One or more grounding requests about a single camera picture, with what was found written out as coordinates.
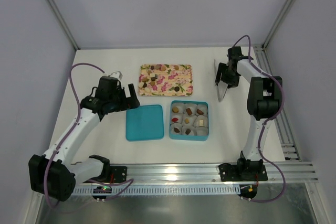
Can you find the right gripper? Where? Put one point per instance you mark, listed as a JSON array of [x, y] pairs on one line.
[[227, 76]]

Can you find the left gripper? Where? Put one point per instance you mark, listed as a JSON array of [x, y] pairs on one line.
[[125, 98]]

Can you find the teal tin lid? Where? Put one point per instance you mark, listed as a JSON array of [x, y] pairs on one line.
[[144, 123]]

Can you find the metal tongs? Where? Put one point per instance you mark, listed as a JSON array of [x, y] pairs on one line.
[[221, 87]]

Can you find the tan ridged chocolate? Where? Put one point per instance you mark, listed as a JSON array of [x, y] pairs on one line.
[[175, 109]]

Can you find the brown oval chocolate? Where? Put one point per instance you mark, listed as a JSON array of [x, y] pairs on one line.
[[200, 112]]

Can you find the teal tin box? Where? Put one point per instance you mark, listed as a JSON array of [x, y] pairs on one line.
[[190, 133]]

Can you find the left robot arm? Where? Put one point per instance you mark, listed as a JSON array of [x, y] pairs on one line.
[[67, 146]]

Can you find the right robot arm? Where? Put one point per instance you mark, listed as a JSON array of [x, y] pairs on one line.
[[264, 102]]

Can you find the brown square chocolate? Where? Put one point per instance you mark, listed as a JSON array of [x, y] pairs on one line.
[[189, 111]]

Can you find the floral serving tray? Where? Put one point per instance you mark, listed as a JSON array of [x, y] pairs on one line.
[[159, 80]]

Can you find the white paper cup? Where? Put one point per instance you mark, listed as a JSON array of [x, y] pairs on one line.
[[178, 107], [191, 119], [190, 108]]

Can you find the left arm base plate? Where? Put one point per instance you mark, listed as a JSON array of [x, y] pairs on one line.
[[118, 174]]

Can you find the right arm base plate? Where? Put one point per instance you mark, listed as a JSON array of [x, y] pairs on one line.
[[234, 173]]

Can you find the slotted cable duct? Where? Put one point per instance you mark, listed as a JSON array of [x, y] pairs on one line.
[[137, 189]]

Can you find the aluminium rail frame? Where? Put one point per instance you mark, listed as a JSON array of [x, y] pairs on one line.
[[173, 171]]

